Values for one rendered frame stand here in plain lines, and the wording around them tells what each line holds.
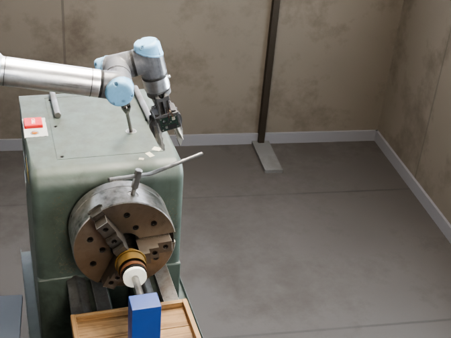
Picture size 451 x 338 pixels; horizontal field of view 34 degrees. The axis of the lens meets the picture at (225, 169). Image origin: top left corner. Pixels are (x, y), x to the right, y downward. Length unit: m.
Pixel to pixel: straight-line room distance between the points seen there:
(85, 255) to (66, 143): 0.40
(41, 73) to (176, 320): 0.86
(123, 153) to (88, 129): 0.20
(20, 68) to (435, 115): 3.11
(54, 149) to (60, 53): 2.32
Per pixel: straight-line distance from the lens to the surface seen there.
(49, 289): 2.51
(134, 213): 2.19
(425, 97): 4.71
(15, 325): 2.51
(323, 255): 4.11
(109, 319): 2.30
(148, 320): 2.02
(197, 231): 4.18
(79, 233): 2.20
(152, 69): 2.07
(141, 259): 2.15
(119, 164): 2.32
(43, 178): 2.29
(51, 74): 1.94
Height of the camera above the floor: 2.43
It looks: 31 degrees down
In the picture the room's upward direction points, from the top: 5 degrees clockwise
